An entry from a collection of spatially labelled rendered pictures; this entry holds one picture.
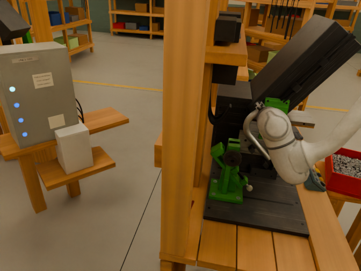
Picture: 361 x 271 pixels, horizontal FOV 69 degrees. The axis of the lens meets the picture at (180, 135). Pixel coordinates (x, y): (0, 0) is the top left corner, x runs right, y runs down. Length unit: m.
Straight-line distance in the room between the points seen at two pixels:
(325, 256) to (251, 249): 0.26
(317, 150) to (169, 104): 0.55
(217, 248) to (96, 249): 1.30
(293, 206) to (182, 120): 0.77
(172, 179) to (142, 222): 1.56
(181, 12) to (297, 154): 0.61
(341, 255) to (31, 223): 2.15
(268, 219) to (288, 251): 0.14
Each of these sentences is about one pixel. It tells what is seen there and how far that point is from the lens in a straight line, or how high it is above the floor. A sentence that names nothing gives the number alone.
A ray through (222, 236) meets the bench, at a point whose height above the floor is 0.88.
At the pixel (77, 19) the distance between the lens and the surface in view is 7.52.
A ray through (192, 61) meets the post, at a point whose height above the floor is 1.57.
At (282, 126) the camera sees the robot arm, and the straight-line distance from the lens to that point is 0.91.
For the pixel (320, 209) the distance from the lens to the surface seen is 1.36.
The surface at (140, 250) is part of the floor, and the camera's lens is 2.17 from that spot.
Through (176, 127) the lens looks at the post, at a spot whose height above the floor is 1.40.
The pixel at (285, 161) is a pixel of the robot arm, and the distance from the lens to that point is 0.99.
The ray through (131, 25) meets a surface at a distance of 10.35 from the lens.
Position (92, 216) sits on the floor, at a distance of 2.45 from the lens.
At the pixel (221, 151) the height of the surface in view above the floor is 1.13.
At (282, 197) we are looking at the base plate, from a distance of 1.34.
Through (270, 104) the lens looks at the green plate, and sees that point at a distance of 1.37.
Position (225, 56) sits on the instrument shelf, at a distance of 0.93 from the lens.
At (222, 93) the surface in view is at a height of 1.24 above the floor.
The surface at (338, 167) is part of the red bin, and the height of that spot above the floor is 0.88.
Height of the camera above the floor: 1.73
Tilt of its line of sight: 29 degrees down
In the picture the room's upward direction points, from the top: 3 degrees clockwise
